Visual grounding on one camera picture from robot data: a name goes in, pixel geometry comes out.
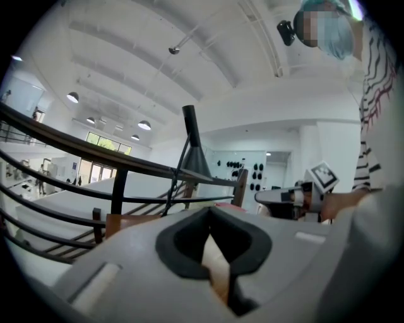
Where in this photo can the black and white striped shirt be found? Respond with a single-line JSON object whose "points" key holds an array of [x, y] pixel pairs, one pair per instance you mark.
{"points": [[375, 94]]}

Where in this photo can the dark curved balcony railing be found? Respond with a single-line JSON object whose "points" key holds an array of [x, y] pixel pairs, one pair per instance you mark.
{"points": [[63, 140]]}

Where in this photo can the white wall board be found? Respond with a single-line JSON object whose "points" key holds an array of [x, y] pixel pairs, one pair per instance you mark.
{"points": [[240, 156]]}

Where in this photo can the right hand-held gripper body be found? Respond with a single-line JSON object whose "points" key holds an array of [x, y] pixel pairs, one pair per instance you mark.
{"points": [[323, 176]]}

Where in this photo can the black head-worn camera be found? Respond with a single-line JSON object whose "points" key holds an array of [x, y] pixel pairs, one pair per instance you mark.
{"points": [[286, 31]]}

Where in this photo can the red hardcover book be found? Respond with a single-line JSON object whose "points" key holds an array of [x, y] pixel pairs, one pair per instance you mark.
{"points": [[228, 206]]}

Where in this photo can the dome pendant ceiling lamp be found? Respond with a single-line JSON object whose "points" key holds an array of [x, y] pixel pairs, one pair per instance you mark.
{"points": [[144, 125], [91, 120], [135, 137], [73, 97]]}

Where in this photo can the brown wooden railing post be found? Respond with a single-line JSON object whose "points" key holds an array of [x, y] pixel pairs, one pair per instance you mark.
{"points": [[241, 189]]}

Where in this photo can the group of black board items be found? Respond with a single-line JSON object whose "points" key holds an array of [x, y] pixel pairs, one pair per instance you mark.
{"points": [[256, 175]]}

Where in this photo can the glass entrance door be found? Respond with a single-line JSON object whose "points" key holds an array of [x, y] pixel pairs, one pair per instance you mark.
{"points": [[94, 172]]}

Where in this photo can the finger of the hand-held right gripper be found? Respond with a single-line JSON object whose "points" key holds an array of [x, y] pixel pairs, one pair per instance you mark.
{"points": [[274, 195], [284, 210]]}

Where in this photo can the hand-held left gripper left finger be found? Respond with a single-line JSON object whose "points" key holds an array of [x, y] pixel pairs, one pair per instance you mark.
{"points": [[142, 284]]}

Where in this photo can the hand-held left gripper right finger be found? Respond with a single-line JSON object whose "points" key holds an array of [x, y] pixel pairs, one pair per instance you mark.
{"points": [[284, 268]]}

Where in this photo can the black desk lamp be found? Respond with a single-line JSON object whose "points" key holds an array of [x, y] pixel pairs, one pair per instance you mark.
{"points": [[195, 157]]}

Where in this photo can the person's right forearm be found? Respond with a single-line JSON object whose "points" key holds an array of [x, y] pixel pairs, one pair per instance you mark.
{"points": [[341, 205]]}

